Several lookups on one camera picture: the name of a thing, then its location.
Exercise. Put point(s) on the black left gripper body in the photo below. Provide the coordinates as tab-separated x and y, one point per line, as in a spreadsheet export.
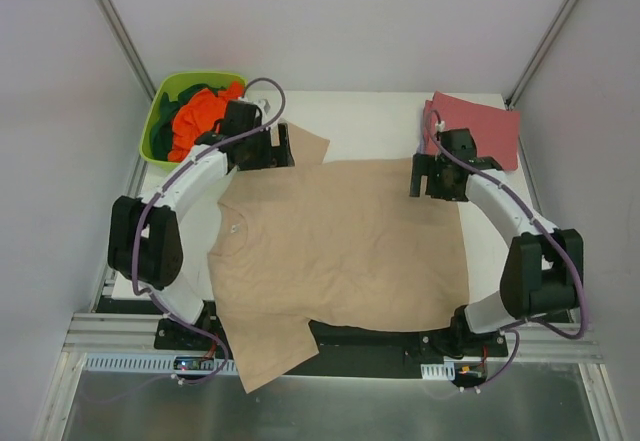
281	146

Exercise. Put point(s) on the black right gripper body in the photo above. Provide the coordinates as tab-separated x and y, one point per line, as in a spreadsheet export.
419	175

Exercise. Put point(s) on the beige t shirt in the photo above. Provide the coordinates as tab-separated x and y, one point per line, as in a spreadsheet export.
342	243

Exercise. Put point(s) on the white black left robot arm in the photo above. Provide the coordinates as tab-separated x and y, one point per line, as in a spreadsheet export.
145	245

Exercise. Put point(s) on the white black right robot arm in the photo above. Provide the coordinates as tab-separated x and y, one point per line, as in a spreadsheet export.
543	271

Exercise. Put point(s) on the folded purple t shirt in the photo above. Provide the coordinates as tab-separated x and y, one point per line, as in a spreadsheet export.
424	137

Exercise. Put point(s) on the orange t shirt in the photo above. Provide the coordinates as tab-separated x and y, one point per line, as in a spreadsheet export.
198	115

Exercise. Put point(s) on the folded red t shirt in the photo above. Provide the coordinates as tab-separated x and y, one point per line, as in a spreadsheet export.
495	131

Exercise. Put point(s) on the dark green t shirt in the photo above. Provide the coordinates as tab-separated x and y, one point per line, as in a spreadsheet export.
161	133

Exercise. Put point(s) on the green plastic basket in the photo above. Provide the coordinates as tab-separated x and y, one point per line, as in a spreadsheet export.
173	85

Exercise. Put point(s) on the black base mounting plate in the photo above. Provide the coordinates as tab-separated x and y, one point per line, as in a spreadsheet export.
343	352

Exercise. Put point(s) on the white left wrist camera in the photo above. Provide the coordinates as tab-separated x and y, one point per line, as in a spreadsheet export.
263	104

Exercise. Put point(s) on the right white cable duct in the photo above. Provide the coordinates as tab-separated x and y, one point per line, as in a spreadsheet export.
438	372

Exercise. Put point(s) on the white cable duct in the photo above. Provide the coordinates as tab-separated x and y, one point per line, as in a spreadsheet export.
158	364
438	372

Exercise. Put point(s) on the left aluminium corner post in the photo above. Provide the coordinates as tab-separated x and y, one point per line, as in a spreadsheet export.
127	46

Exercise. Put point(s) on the aluminium corner post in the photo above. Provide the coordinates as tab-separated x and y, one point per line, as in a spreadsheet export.
127	46
547	41

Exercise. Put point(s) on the aluminium front frame rail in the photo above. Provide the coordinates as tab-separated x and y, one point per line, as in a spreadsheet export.
133	333

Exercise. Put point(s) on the right aluminium corner post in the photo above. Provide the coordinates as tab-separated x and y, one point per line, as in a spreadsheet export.
547	41

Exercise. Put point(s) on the left white cable duct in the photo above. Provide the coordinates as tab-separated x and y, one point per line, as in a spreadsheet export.
158	364

